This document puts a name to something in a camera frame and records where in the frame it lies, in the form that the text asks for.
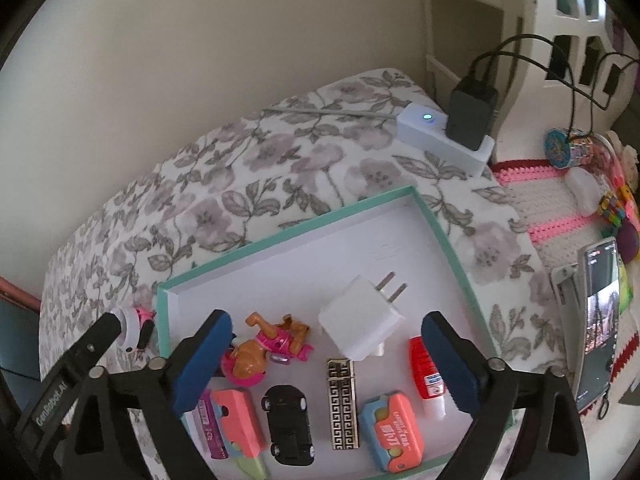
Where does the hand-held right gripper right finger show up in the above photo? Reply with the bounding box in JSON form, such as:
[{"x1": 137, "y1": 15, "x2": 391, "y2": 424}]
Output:
[{"x1": 421, "y1": 311, "x2": 587, "y2": 480}]

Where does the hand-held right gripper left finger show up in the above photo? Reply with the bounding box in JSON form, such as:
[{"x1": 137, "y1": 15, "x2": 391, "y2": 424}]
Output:
[{"x1": 64, "y1": 309, "x2": 235, "y2": 480}]

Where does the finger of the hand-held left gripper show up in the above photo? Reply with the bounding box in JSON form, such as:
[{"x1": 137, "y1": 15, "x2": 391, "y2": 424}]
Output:
[{"x1": 70, "y1": 312, "x2": 127, "y2": 378}]

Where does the red glue tube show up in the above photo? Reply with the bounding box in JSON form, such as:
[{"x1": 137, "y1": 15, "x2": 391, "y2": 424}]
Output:
[{"x1": 409, "y1": 336, "x2": 449, "y2": 421}]

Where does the white smart watch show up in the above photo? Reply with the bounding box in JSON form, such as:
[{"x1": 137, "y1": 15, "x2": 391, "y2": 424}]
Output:
[{"x1": 116, "y1": 306, "x2": 157, "y2": 354}]

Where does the pink toy dog figure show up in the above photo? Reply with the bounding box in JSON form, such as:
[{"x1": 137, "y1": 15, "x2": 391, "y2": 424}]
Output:
[{"x1": 221, "y1": 311, "x2": 315, "y2": 389}]

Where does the orange blue green toy knife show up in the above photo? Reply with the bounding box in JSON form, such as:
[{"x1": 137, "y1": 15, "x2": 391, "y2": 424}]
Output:
[{"x1": 210, "y1": 387, "x2": 269, "y2": 480}]

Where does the purple tube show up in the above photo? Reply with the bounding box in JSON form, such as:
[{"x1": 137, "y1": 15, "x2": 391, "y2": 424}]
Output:
[{"x1": 197, "y1": 390, "x2": 230, "y2": 461}]

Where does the orange and blue toy box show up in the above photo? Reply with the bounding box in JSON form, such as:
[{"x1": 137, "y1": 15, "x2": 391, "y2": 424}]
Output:
[{"x1": 357, "y1": 389, "x2": 425, "y2": 474}]

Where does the white charger plug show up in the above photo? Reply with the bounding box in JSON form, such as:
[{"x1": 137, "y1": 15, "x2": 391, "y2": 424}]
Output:
[{"x1": 318, "y1": 271, "x2": 408, "y2": 362}]

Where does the black toy car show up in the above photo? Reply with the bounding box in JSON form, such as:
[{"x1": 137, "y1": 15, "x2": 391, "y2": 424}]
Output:
[{"x1": 261, "y1": 385, "x2": 316, "y2": 465}]

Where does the gold patterned lighter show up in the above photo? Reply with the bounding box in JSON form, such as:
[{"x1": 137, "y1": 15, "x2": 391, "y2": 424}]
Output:
[{"x1": 326, "y1": 357, "x2": 361, "y2": 451}]

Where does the teal cardboard box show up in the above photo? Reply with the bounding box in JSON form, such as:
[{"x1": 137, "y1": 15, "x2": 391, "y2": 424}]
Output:
[{"x1": 156, "y1": 185, "x2": 513, "y2": 480}]

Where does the dark teal cabinet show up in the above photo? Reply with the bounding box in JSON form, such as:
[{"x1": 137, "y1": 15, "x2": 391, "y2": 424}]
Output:
[{"x1": 0, "y1": 305, "x2": 44, "y2": 382}]

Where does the metal phone stand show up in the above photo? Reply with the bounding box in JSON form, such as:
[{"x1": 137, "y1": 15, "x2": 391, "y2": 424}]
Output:
[{"x1": 550, "y1": 265, "x2": 584, "y2": 376}]

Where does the smartphone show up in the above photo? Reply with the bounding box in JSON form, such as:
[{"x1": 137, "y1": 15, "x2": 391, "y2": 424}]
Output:
[{"x1": 575, "y1": 236, "x2": 622, "y2": 414}]

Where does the floral blanket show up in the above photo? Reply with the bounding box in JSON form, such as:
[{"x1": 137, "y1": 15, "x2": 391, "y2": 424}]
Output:
[{"x1": 39, "y1": 67, "x2": 576, "y2": 480}]

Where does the white and pink crocheted mat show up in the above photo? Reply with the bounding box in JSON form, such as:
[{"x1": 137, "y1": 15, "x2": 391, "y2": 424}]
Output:
[{"x1": 489, "y1": 159, "x2": 640, "y2": 413}]

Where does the white plastic case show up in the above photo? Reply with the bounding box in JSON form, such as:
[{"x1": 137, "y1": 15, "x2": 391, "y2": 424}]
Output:
[{"x1": 565, "y1": 166, "x2": 604, "y2": 214}]

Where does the pile of colourful toys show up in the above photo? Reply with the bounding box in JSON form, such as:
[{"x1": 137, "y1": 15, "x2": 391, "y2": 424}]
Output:
[{"x1": 597, "y1": 132, "x2": 640, "y2": 311}]

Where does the white power strip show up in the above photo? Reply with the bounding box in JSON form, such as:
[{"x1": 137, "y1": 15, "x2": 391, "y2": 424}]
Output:
[{"x1": 396, "y1": 102, "x2": 496, "y2": 177}]

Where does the colourful tape roll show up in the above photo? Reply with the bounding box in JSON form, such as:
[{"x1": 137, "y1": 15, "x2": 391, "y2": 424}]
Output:
[{"x1": 545, "y1": 127, "x2": 602, "y2": 167}]

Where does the black power adapter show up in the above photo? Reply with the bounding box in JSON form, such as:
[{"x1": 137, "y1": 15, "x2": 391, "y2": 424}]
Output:
[{"x1": 446, "y1": 76, "x2": 500, "y2": 151}]

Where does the pink bed rail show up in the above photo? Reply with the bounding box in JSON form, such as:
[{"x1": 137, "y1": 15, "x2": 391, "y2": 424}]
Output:
[{"x1": 0, "y1": 275, "x2": 43, "y2": 314}]

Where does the white wooden frame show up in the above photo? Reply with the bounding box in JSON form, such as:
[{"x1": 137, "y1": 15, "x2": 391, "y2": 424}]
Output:
[{"x1": 420, "y1": 0, "x2": 523, "y2": 106}]

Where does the black cable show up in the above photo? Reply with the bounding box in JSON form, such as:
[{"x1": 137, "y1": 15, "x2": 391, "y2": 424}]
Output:
[
  {"x1": 565, "y1": 51, "x2": 640, "y2": 137},
  {"x1": 470, "y1": 34, "x2": 611, "y2": 111}
]

